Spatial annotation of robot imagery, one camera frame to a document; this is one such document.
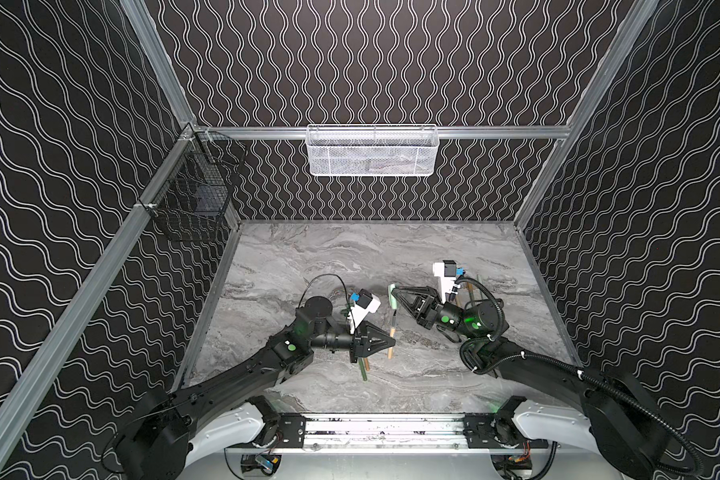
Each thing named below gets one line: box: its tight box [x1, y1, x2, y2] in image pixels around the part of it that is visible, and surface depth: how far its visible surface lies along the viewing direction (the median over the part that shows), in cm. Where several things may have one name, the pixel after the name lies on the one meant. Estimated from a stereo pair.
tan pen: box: [387, 312, 397, 359], surface depth 68 cm
